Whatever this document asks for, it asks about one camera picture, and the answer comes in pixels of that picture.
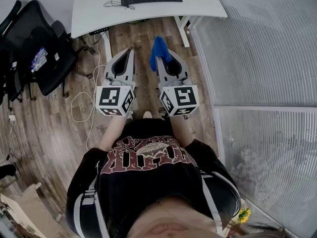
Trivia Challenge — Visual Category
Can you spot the black power strip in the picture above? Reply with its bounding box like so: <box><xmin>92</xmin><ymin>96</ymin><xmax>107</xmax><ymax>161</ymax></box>
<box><xmin>88</xmin><ymin>26</ymin><xmax>110</xmax><ymax>36</ymax></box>

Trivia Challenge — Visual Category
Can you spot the white cable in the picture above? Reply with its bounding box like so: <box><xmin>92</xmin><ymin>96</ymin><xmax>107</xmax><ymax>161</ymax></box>
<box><xmin>71</xmin><ymin>40</ymin><xmax>107</xmax><ymax>151</ymax></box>

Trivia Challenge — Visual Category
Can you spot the pack of water bottles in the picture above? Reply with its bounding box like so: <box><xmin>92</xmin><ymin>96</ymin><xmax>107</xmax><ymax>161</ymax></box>
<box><xmin>30</xmin><ymin>46</ymin><xmax>48</xmax><ymax>73</ymax></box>

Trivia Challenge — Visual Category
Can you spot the white desk leg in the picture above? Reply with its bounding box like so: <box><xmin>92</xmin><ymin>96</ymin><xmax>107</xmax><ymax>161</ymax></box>
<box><xmin>103</xmin><ymin>30</ymin><xmax>113</xmax><ymax>63</ymax></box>
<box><xmin>173</xmin><ymin>15</ymin><xmax>191</xmax><ymax>48</ymax></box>

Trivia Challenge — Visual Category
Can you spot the person's right forearm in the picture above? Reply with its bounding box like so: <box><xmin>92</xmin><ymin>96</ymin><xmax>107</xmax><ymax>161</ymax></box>
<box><xmin>170</xmin><ymin>114</ymin><xmax>196</xmax><ymax>143</ymax></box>

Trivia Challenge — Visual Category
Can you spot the blue cloth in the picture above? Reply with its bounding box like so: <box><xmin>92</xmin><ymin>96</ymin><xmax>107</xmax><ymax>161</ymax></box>
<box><xmin>149</xmin><ymin>35</ymin><xmax>174</xmax><ymax>72</ymax></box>

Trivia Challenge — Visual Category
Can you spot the person's left forearm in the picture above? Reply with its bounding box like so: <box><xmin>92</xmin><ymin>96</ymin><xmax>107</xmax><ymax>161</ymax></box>
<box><xmin>98</xmin><ymin>115</ymin><xmax>128</xmax><ymax>151</ymax></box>

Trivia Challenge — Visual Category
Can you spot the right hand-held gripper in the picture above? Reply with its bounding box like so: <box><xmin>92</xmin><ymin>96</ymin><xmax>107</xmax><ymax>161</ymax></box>
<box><xmin>155</xmin><ymin>50</ymin><xmax>200</xmax><ymax>120</ymax></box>

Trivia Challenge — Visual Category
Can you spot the grey harness strap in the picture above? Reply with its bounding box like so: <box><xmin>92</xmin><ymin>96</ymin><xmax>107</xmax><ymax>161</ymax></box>
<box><xmin>200</xmin><ymin>171</ymin><xmax>241</xmax><ymax>235</ymax></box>
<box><xmin>74</xmin><ymin>175</ymin><xmax>109</xmax><ymax>238</ymax></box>

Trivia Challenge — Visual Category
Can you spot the black equipment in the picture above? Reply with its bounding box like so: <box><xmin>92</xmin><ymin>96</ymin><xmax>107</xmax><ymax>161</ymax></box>
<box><xmin>0</xmin><ymin>164</ymin><xmax>17</xmax><ymax>180</ymax></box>

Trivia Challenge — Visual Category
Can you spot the black office chair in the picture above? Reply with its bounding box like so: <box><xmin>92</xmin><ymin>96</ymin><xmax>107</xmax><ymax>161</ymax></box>
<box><xmin>0</xmin><ymin>0</ymin><xmax>78</xmax><ymax>106</ymax></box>

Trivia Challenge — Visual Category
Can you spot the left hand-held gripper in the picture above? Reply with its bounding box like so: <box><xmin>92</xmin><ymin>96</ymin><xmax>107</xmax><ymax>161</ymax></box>
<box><xmin>95</xmin><ymin>48</ymin><xmax>136</xmax><ymax>118</ymax></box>

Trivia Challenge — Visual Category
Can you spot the ribbed glass partition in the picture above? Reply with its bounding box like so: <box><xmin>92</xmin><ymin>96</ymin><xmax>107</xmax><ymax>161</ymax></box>
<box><xmin>189</xmin><ymin>0</ymin><xmax>317</xmax><ymax>238</ymax></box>

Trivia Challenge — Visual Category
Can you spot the beige cardboard box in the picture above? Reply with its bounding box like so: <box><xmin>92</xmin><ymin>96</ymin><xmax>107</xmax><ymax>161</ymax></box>
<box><xmin>0</xmin><ymin>181</ymin><xmax>62</xmax><ymax>238</ymax></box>

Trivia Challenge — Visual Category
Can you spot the person's black printed shirt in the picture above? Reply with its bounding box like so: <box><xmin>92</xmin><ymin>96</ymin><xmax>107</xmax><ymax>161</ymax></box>
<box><xmin>65</xmin><ymin>118</ymin><xmax>242</xmax><ymax>238</ymax></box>

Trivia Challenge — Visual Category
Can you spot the person's face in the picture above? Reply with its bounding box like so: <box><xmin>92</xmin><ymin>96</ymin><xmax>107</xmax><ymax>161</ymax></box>
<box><xmin>128</xmin><ymin>196</ymin><xmax>223</xmax><ymax>238</ymax></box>

